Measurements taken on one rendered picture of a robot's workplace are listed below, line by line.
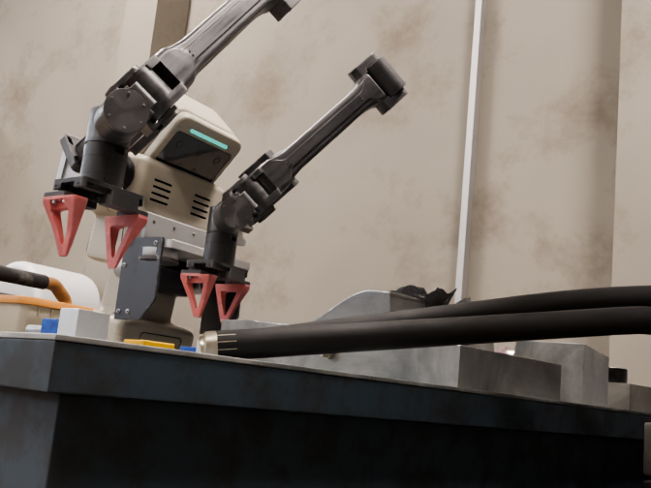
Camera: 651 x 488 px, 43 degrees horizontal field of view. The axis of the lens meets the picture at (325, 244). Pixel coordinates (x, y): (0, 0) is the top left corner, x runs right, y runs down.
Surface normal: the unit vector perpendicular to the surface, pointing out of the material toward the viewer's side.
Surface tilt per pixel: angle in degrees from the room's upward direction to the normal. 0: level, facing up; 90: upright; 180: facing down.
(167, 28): 90
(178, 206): 98
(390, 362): 90
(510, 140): 90
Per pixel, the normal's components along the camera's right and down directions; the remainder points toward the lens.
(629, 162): -0.52, -0.21
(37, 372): -0.70, -0.20
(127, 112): 0.44, -0.12
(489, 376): 0.71, -0.06
